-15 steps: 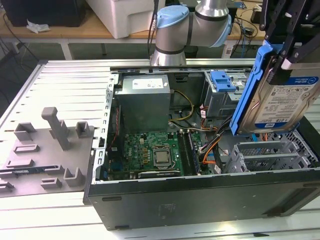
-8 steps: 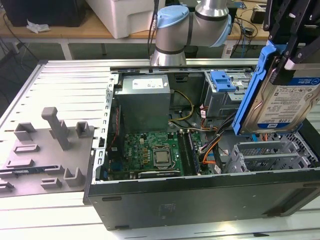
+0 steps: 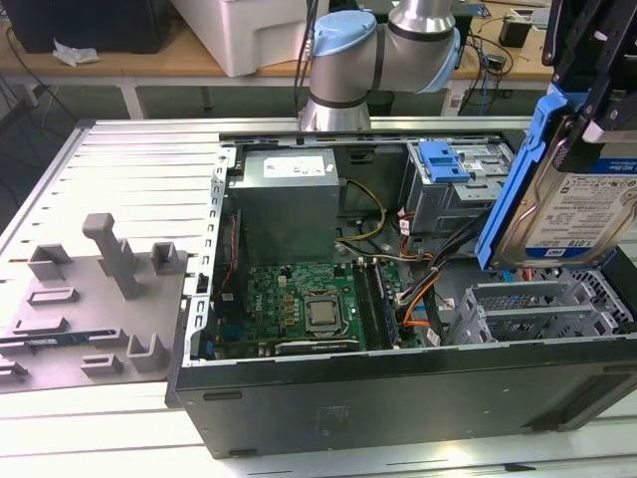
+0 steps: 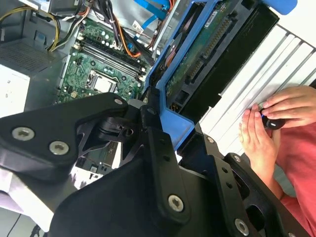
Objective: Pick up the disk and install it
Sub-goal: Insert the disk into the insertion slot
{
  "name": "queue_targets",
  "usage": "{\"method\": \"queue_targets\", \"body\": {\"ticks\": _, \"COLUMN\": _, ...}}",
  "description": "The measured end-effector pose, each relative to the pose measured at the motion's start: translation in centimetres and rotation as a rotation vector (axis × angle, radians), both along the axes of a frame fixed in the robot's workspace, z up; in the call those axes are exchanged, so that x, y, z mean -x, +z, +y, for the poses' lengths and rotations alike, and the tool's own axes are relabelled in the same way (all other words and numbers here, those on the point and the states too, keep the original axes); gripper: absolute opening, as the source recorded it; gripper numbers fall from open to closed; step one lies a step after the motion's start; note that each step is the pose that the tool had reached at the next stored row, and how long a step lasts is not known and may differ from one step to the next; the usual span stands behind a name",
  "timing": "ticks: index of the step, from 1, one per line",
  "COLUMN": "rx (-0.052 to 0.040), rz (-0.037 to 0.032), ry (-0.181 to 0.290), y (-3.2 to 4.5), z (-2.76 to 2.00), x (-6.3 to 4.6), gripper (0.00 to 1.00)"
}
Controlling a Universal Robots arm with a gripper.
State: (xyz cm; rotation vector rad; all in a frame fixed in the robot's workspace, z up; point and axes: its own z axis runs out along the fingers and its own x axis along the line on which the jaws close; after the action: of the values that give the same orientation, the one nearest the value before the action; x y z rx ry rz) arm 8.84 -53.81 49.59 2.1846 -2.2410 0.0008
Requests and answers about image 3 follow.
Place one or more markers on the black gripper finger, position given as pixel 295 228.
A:
pixel 579 144
pixel 553 30

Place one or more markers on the hard disk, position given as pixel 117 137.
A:
pixel 572 219

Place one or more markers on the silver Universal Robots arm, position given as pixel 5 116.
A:
pixel 348 65

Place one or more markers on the metal disk bay cage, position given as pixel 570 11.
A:
pixel 542 314

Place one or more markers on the small black open box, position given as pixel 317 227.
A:
pixel 515 32

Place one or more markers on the wooden desk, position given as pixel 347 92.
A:
pixel 522 65
pixel 149 62

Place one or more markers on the small black power adapter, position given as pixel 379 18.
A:
pixel 496 62

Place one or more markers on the blue plastic drive latch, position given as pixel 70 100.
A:
pixel 443 167

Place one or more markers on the metal optical drive cage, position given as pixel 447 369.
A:
pixel 438 211

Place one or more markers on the black waste bin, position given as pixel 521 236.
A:
pixel 382 103

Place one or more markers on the grey power supply unit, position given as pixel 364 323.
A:
pixel 283 214

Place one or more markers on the large white plastic box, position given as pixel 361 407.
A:
pixel 249 35

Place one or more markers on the silver CPU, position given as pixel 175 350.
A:
pixel 321 312

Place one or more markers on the black open PC case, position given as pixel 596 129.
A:
pixel 398 398

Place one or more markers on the black graphics card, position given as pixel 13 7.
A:
pixel 318 347

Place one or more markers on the green motherboard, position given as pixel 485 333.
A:
pixel 269 294

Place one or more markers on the large black equipment case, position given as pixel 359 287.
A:
pixel 99 25

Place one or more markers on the crumpled white paper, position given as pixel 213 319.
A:
pixel 74 54

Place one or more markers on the grey plastic parts rack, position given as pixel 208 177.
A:
pixel 99 318

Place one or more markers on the dark RAM stick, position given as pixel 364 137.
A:
pixel 50 342

